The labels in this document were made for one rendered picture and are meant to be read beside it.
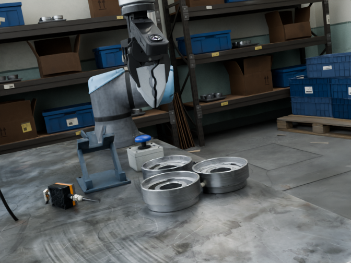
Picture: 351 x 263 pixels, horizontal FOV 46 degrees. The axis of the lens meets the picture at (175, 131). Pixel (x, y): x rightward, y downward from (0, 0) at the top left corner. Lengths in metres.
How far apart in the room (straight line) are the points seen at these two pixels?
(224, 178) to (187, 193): 0.08
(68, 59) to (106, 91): 2.98
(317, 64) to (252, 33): 1.21
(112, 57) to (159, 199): 3.71
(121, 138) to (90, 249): 0.68
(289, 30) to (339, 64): 0.97
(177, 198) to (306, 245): 0.23
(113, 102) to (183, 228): 0.70
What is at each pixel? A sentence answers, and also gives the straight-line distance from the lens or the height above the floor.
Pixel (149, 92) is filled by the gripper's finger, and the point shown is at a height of 0.98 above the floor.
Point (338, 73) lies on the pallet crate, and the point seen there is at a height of 0.61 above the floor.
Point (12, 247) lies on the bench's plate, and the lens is 0.72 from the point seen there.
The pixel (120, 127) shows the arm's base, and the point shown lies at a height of 0.86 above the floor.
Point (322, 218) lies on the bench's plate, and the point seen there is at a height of 0.80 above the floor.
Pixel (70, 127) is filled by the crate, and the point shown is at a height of 0.48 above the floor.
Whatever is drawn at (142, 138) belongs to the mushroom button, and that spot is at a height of 0.87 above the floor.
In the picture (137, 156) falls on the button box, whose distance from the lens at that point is 0.97.
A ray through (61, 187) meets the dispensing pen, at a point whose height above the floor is 0.84.
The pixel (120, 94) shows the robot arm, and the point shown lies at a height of 0.96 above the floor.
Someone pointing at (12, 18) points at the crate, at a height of 1.58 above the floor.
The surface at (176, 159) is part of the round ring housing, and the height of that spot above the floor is 0.83.
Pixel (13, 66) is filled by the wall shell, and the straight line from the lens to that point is 4.75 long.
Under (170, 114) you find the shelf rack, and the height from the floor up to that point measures 0.43.
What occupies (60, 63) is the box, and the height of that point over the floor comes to 1.11.
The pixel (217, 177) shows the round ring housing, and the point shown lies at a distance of 0.74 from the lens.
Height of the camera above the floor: 1.06
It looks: 11 degrees down
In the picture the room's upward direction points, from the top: 8 degrees counter-clockwise
